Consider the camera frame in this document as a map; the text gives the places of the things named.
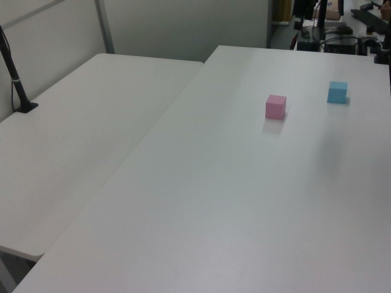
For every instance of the blue cube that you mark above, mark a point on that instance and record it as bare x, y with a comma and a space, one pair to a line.
337, 93

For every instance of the black camera stand pole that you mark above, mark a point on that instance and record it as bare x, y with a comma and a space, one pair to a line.
13, 77

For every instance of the small black electronics box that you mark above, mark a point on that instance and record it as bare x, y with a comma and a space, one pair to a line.
307, 46

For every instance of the yellow cabinet panel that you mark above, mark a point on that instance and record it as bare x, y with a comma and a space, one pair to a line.
281, 10

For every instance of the black table clamp mount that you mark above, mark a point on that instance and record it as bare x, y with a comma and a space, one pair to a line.
383, 50

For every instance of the black keyboard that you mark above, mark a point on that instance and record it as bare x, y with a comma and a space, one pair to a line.
371, 19

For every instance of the dark computer mouse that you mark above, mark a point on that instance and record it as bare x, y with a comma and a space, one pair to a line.
341, 29

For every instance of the large black electronics box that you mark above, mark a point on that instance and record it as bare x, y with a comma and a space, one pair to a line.
341, 45

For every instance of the cardboard box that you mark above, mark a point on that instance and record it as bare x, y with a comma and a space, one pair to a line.
333, 9

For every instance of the black monitor stand post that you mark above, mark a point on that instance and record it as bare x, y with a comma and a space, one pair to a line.
321, 19

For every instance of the pink cube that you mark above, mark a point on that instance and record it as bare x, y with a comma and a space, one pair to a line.
275, 107

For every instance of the black bracket with knob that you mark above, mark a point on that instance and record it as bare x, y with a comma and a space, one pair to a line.
369, 42

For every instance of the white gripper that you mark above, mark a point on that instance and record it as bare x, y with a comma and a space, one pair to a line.
303, 6

